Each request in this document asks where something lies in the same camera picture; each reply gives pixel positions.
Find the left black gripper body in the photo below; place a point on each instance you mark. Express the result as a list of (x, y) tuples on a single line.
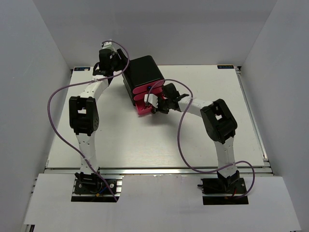
[(117, 61)]

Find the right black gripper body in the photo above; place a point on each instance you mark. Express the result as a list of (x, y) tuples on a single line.
[(169, 107)]

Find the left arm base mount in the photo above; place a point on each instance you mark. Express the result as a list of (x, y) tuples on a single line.
[(89, 188)]

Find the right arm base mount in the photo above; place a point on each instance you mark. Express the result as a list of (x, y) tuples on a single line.
[(214, 193)]

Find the blue label sticker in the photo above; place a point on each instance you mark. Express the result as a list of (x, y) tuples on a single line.
[(81, 69), (225, 66)]

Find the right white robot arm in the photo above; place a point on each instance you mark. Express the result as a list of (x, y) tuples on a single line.
[(218, 121)]

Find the blue label sticker right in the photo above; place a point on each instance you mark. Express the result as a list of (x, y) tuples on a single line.
[(225, 66)]

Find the black pink drawer organizer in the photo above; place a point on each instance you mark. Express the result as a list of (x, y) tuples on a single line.
[(141, 76)]

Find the blue label sticker left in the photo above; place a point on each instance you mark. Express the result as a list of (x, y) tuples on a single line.
[(81, 69)]

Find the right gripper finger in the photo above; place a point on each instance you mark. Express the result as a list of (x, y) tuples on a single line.
[(162, 102), (157, 110)]

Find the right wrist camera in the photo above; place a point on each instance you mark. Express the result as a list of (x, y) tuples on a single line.
[(151, 99)]

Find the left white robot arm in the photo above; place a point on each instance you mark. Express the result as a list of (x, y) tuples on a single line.
[(83, 110)]

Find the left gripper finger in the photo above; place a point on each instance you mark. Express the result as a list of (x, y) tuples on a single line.
[(122, 56), (118, 67)]

